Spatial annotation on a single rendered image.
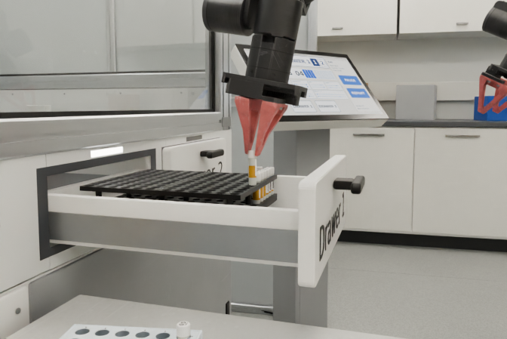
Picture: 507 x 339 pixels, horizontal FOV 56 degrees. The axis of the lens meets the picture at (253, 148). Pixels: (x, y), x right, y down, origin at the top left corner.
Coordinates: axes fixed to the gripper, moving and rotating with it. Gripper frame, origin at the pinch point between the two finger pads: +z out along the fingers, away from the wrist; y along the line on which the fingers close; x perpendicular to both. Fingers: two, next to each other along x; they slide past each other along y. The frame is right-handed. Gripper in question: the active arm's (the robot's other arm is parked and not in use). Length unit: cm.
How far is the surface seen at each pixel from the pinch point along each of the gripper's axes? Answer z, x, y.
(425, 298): 83, -198, -55
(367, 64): -45, -356, 10
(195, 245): 10.6, 11.7, 1.5
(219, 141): 5.6, -43.3, 19.6
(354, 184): 1.2, 2.7, -13.8
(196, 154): 7.5, -29.9, 19.5
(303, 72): -16, -96, 13
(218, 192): 5.4, 6.6, 1.6
